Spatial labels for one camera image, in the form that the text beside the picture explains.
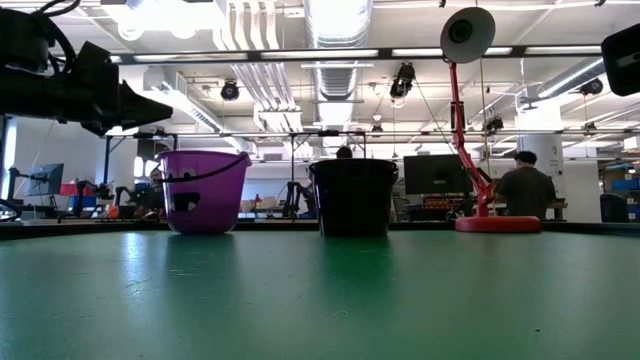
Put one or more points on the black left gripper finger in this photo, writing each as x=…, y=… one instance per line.
x=145, y=107
x=100, y=90

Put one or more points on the white ceiling pipes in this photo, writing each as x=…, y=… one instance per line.
x=265, y=85

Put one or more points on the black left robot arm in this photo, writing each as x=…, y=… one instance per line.
x=20, y=35

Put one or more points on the person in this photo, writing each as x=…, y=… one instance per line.
x=525, y=190
x=344, y=152

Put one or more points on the red desk lamp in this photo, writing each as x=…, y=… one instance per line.
x=495, y=224

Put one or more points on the black bucket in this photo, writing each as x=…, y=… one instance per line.
x=352, y=200

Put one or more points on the black aluminium table frame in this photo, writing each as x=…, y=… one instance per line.
x=75, y=227

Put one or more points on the black office chair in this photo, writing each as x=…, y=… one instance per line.
x=614, y=207

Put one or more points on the grey computer monitor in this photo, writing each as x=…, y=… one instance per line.
x=46, y=179

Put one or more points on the red box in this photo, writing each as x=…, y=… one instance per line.
x=67, y=189

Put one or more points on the wooden desk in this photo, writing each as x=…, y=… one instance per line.
x=560, y=204

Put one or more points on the black ceiling camera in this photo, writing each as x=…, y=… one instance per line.
x=592, y=86
x=402, y=80
x=230, y=91
x=492, y=124

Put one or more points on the black overhead light bar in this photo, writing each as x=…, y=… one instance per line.
x=519, y=50

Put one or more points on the green table mat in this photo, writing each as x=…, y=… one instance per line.
x=300, y=300

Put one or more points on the white round column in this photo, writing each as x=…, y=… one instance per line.
x=550, y=145

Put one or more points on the blue storage shelf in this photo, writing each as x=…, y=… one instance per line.
x=625, y=185

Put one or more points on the purple face bucket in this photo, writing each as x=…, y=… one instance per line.
x=210, y=210

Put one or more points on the silver ceiling air duct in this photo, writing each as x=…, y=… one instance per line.
x=337, y=80

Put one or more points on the black computer monitor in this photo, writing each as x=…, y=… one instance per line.
x=435, y=175

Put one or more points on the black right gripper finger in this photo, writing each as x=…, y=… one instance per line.
x=622, y=60

